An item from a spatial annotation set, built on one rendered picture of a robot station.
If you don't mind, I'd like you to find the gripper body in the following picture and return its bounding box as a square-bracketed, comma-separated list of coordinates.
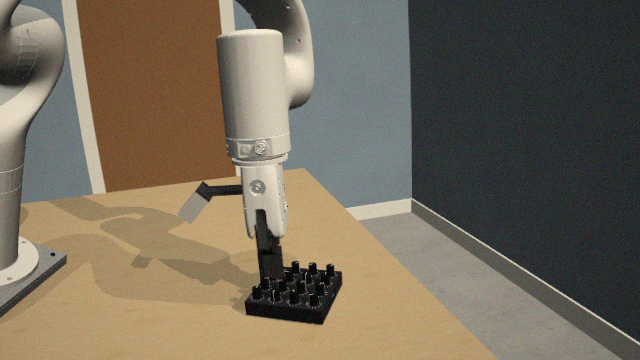
[232, 153, 288, 240]

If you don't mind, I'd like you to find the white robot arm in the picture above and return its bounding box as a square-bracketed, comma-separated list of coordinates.
[0, 0, 314, 291]

